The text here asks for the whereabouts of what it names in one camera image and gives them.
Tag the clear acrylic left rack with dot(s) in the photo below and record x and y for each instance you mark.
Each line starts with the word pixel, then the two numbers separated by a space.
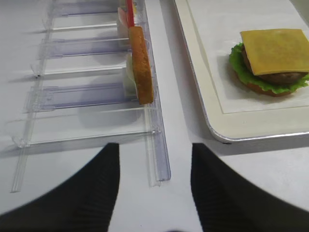
pixel 84 92

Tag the yellow cheese slice in rack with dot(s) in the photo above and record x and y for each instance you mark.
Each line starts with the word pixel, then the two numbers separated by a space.
pixel 134 6

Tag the burger bottom bun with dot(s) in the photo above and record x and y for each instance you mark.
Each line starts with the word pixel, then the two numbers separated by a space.
pixel 257 85

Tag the brown bun bottom slice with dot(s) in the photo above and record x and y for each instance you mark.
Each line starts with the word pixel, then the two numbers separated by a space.
pixel 141 65

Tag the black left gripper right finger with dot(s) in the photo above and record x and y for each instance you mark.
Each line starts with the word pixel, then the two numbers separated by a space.
pixel 227 202

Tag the brown meat patty on burger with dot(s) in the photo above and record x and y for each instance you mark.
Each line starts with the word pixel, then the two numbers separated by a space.
pixel 286 78

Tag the cream metal tray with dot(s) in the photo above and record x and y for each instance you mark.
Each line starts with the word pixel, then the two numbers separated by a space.
pixel 242 126

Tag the white tray liner paper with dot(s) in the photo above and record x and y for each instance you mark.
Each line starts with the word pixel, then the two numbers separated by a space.
pixel 219 23

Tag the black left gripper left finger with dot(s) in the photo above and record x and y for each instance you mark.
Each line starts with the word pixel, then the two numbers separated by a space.
pixel 83 203

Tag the red tomato slice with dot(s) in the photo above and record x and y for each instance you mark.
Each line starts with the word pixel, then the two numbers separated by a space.
pixel 130 13

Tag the green lettuce on burger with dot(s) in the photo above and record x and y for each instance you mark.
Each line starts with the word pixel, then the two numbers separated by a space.
pixel 237 63

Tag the yellow cheese slice on burger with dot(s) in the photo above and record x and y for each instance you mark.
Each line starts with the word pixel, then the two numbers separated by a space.
pixel 276 50

